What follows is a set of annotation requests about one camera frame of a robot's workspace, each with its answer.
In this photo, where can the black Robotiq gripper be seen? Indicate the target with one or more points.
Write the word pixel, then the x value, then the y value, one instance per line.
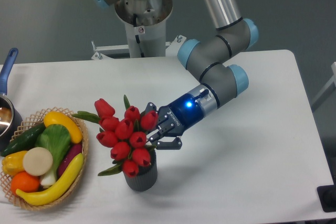
pixel 174 119

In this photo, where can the red tulip bouquet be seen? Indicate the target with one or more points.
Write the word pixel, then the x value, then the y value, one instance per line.
pixel 126 138

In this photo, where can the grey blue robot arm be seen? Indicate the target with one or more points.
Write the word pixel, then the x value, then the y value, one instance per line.
pixel 205 61

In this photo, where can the dark grey ribbed vase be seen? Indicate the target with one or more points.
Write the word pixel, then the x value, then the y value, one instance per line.
pixel 146 176

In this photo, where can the purple sweet potato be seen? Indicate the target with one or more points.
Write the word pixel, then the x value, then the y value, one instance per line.
pixel 72 152

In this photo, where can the green bok choy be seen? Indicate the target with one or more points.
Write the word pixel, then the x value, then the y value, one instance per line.
pixel 56 139

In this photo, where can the yellow squash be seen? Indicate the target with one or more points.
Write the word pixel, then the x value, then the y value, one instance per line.
pixel 55 117

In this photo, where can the woven wicker basket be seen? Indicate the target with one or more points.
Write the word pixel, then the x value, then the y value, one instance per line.
pixel 29 122

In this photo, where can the beige round slice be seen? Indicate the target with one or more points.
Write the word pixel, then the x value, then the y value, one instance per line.
pixel 37 161

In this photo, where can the green cucumber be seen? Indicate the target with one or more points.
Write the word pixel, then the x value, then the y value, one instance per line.
pixel 24 141

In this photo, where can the long yellow banana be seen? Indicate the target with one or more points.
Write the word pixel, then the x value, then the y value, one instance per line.
pixel 60 187

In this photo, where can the orange fruit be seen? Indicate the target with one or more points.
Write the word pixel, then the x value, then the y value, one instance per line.
pixel 25 182

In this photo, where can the yellow bell pepper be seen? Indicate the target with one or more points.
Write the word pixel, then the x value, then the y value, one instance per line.
pixel 12 164

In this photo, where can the black device at edge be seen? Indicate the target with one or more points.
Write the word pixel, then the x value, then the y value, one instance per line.
pixel 327 197

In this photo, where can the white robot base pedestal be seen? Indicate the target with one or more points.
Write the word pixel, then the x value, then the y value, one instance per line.
pixel 145 27

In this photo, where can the blue handled saucepan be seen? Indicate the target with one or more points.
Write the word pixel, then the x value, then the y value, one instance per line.
pixel 10 117

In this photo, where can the white frame at right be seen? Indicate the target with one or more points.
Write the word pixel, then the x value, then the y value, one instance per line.
pixel 324 92

